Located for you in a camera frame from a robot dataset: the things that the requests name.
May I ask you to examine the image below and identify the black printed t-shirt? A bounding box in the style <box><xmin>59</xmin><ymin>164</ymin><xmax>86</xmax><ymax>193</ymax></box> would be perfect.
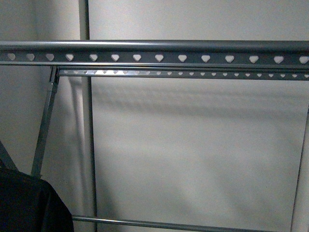
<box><xmin>0</xmin><ymin>168</ymin><xmax>74</xmax><ymax>232</ymax></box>

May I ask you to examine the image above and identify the grey metal drying rack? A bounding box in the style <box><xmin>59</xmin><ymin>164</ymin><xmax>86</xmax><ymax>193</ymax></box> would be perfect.
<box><xmin>0</xmin><ymin>41</ymin><xmax>309</xmax><ymax>232</ymax></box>

